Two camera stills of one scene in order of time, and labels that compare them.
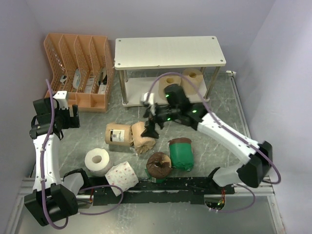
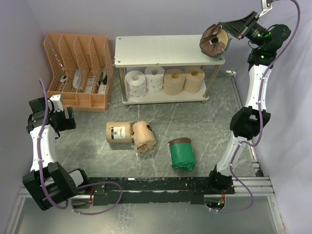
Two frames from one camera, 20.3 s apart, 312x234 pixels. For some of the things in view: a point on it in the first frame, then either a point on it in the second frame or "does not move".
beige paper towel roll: [191, 80] does not move
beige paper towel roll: [165, 80] → [174, 81]
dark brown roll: [158, 166] → [214, 41]
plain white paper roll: [96, 161] → [136, 84]
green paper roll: [181, 153] does not move
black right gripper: [149, 131] → [237, 28]
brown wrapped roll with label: [118, 134] does not move
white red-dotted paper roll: [122, 175] → [154, 77]
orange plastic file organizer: [82, 66] does not move
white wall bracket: [231, 73] does not move
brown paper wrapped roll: [141, 144] does not move
